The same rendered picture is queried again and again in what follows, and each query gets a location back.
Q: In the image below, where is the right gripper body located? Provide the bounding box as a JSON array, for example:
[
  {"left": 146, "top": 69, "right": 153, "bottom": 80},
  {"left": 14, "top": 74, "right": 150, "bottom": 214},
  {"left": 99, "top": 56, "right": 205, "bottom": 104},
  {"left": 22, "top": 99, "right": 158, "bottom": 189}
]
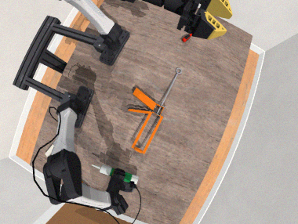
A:
[{"left": 108, "top": 168, "right": 125, "bottom": 188}]

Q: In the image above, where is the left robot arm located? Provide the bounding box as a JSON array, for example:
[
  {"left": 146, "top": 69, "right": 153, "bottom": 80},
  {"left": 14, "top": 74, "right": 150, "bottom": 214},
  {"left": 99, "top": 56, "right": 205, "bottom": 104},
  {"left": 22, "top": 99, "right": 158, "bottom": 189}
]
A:
[{"left": 64, "top": 0, "right": 165, "bottom": 63}]

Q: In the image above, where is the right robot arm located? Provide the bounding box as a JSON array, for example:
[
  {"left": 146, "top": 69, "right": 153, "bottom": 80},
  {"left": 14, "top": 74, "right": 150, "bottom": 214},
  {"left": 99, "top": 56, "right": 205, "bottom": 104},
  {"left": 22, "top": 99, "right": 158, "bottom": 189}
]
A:
[{"left": 43, "top": 86, "right": 136, "bottom": 215}]

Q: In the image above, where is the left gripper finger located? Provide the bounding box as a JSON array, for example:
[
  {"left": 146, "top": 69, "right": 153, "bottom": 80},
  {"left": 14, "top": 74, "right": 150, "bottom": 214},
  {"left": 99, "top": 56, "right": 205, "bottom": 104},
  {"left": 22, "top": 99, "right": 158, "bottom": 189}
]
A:
[
  {"left": 206, "top": 0, "right": 232, "bottom": 19},
  {"left": 205, "top": 12, "right": 227, "bottom": 40}
]

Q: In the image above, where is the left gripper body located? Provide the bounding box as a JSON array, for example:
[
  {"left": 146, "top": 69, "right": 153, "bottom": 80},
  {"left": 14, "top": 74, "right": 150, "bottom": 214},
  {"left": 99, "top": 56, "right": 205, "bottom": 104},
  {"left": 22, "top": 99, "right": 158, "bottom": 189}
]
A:
[{"left": 164, "top": 0, "right": 216, "bottom": 39}]

